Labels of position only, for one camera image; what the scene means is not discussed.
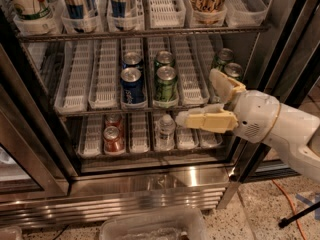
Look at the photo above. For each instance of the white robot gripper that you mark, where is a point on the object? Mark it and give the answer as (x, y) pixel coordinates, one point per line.
(256, 114)

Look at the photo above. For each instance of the white green 7up can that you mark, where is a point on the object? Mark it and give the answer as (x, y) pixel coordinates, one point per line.
(32, 9)

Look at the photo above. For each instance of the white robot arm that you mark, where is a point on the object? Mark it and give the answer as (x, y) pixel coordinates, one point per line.
(294, 136)

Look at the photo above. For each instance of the right front green can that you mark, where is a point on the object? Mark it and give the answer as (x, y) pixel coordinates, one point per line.
(234, 70)

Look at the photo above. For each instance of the right rear green can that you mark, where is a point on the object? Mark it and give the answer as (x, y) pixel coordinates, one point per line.
(222, 58)

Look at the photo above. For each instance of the front green soda can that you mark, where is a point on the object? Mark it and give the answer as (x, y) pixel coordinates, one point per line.
(165, 84)

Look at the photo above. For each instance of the green soda can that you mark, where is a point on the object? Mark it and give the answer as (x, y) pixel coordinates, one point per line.
(164, 58)
(165, 84)

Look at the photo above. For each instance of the rear green soda can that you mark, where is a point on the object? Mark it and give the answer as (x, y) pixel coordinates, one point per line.
(164, 58)

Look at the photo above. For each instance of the front blue pepsi can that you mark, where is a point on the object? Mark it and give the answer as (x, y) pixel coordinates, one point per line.
(132, 85)

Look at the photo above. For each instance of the blue pepsi can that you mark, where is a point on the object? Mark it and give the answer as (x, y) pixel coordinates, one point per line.
(132, 85)
(132, 59)

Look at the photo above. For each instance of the rear blue pepsi can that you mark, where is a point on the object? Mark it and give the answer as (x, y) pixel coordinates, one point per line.
(132, 59)

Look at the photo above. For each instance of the rear red soda can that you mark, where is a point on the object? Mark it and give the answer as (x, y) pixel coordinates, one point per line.
(114, 120)

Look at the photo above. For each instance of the red soda can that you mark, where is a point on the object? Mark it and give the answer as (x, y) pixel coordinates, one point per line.
(113, 140)
(114, 120)

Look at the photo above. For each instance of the front red soda can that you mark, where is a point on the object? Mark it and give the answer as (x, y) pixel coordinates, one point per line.
(113, 140)

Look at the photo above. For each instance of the clear water bottle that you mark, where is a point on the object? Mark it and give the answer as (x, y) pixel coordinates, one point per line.
(165, 129)

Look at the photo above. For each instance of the black stand leg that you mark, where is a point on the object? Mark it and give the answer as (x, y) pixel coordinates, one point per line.
(286, 221)

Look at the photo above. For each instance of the clear plastic bin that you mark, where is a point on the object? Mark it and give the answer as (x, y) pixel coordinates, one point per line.
(163, 224)

